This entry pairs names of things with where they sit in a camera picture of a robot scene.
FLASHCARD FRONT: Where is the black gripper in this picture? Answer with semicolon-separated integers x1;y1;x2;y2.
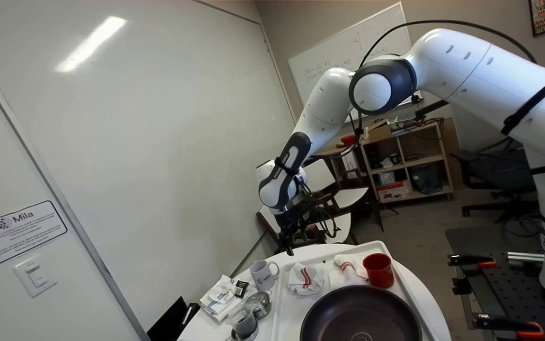
276;203;316;258

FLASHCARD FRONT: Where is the black frying pan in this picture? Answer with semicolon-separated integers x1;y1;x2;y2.
297;283;428;341

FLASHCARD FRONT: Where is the white mug grey print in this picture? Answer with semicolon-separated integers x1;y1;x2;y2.
248;258;282;294

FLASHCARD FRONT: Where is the chair with white tablet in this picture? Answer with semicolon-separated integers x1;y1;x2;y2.
257;202;356;251
303;156;386;224

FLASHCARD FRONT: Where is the round metal tin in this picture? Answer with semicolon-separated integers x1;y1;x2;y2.
244;291;274;321

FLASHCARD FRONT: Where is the red mug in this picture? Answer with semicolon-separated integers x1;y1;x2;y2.
361;253;397;292

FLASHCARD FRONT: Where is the pile of white packets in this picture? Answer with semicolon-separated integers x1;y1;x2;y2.
199;274;246;325

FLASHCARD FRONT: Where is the small grey cup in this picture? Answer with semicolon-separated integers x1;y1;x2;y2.
229;310;261;341

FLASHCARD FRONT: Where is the red white box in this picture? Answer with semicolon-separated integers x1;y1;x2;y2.
375;181;411;207

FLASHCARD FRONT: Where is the dark bag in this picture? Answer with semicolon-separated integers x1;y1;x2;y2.
411;164;447;196

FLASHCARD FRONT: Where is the wooden shelf unit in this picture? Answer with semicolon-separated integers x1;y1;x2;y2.
358;118;458;207

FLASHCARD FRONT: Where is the small black clamp block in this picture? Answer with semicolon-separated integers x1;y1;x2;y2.
450;275;477;298

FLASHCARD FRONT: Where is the black red bar clamp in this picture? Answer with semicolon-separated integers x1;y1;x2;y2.
445;251;501;272
471;311;545;341

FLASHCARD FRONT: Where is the black office chair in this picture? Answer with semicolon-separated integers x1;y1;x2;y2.
452;141;541;224

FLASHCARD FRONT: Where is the black perforated base board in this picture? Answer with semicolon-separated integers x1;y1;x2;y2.
443;222;545;341

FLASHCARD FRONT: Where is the silver metal bar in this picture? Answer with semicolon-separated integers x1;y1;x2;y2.
505;251;545;266

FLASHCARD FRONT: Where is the large white wall board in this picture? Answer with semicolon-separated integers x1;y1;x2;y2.
0;0;307;341

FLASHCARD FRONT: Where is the wall mounted whiteboard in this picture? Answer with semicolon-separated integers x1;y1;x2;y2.
286;0;409;137

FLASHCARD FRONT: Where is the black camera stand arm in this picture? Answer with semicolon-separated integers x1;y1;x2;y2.
411;97;458;124

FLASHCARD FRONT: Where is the white light switch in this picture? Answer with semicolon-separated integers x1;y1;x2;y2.
13;255;61;300

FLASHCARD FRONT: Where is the white wall sign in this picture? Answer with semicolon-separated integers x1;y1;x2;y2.
0;200;70;268

